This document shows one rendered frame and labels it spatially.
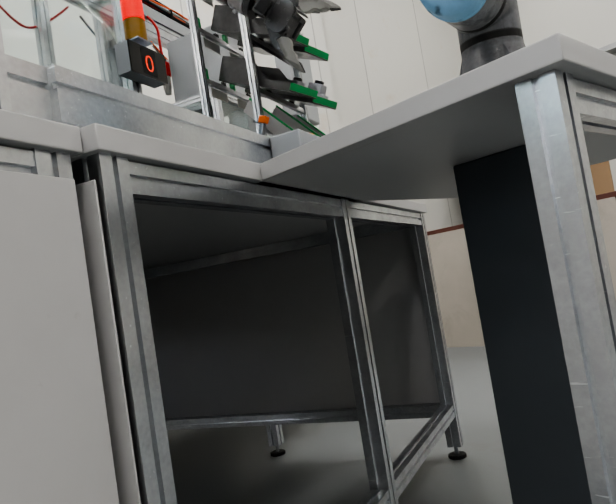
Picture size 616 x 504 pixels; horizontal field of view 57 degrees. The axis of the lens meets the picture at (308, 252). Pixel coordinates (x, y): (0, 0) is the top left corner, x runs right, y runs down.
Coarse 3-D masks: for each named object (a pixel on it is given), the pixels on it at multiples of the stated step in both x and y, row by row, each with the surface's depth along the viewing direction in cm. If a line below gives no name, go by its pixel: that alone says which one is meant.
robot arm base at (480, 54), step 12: (480, 36) 106; (492, 36) 105; (504, 36) 104; (516, 36) 105; (468, 48) 108; (480, 48) 106; (492, 48) 104; (504, 48) 104; (516, 48) 104; (468, 60) 108; (480, 60) 105; (492, 60) 104
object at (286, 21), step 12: (252, 0) 125; (276, 0) 123; (288, 0) 122; (252, 12) 128; (276, 12) 123; (288, 12) 122; (300, 12) 127; (276, 24) 123; (288, 24) 123; (300, 24) 128; (288, 36) 126
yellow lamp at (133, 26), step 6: (126, 18) 129; (132, 18) 129; (138, 18) 130; (126, 24) 129; (132, 24) 129; (138, 24) 129; (144, 24) 131; (126, 30) 129; (132, 30) 129; (138, 30) 129; (144, 30) 130; (126, 36) 129; (132, 36) 129; (144, 36) 130
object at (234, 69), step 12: (228, 60) 171; (240, 60) 168; (228, 72) 171; (240, 72) 168; (264, 72) 179; (276, 72) 177; (240, 84) 171; (264, 84) 163; (276, 84) 161; (288, 84) 158; (300, 96) 170; (312, 96) 167
